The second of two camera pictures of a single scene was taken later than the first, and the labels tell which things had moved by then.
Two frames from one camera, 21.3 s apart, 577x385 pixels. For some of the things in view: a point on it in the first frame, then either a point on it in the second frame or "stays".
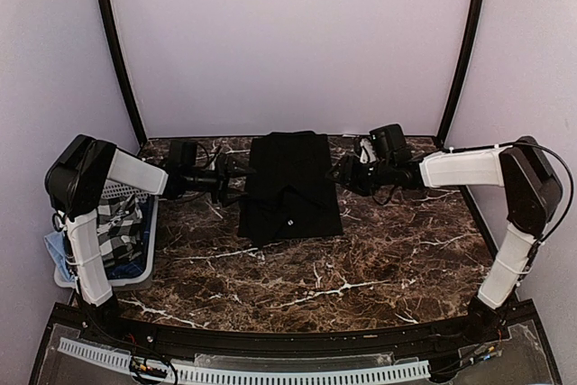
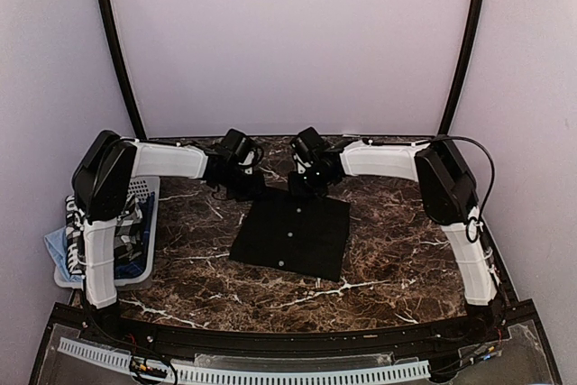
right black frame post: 480,5 stays
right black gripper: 348,173 → 295,186
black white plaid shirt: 118,228 stays
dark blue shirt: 135,267 stays
